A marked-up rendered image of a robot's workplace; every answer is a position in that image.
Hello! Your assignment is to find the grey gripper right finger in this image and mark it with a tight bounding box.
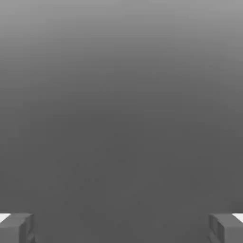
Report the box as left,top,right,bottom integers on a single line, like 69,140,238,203
208,212,243,243

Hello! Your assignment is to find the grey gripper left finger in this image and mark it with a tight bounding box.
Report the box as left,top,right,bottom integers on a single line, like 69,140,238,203
0,212,36,243

